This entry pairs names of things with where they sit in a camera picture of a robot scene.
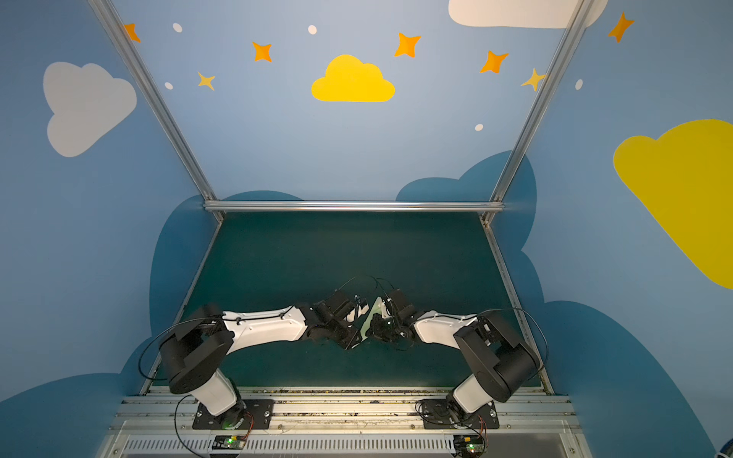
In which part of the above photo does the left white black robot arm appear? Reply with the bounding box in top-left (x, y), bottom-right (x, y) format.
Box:
top-left (158, 299), bottom-right (368, 431)

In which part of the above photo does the aluminium corner post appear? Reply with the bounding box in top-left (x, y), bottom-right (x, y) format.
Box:
top-left (480, 0), bottom-right (597, 229)
top-left (88, 0), bottom-right (218, 202)

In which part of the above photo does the light green paper sheet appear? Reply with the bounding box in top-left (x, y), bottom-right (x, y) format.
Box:
top-left (360, 297), bottom-right (387, 341)

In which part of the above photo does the floor rail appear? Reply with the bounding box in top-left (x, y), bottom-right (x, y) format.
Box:
top-left (137, 216), bottom-right (221, 395)
top-left (481, 219), bottom-right (555, 395)

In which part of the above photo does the aluminium left corner post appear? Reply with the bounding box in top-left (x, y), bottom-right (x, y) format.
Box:
top-left (88, 0), bottom-right (218, 202)

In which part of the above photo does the aluminium back frame rail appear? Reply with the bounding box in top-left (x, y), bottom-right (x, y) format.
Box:
top-left (203, 200), bottom-right (504, 213)

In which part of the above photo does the right side floor rail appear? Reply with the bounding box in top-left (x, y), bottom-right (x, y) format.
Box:
top-left (481, 219), bottom-right (555, 395)

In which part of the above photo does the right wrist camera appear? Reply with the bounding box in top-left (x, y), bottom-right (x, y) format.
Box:
top-left (386, 289), bottom-right (417, 323)

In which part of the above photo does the right green circuit board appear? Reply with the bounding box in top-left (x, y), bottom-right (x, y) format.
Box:
top-left (452, 435), bottom-right (486, 458)

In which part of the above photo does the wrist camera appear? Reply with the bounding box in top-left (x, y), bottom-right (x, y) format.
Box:
top-left (386, 289), bottom-right (417, 323)
top-left (325, 290), bottom-right (356, 320)

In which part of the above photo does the left green circuit board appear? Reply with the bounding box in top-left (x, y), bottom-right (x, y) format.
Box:
top-left (212, 435), bottom-right (248, 450)

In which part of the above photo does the aluminium right corner post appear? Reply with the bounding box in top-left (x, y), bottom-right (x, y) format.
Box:
top-left (480, 0), bottom-right (597, 229)

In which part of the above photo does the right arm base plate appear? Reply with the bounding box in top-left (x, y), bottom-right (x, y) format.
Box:
top-left (415, 399), bottom-right (500, 431)

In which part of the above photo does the aluminium front rail platform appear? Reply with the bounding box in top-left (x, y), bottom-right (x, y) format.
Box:
top-left (97, 387), bottom-right (593, 457)

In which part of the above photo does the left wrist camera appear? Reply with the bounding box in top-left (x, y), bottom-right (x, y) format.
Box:
top-left (325, 290), bottom-right (356, 320)

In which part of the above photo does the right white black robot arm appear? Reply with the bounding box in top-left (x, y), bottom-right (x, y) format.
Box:
top-left (362, 309), bottom-right (542, 429)

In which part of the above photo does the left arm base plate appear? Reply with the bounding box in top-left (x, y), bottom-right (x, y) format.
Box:
top-left (192, 399), bottom-right (274, 431)

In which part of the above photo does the left side floor rail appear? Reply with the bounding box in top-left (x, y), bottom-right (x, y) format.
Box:
top-left (137, 216), bottom-right (221, 395)

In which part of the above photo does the green circuit board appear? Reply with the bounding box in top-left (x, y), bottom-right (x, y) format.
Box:
top-left (452, 435), bottom-right (486, 458)
top-left (212, 435), bottom-right (248, 450)

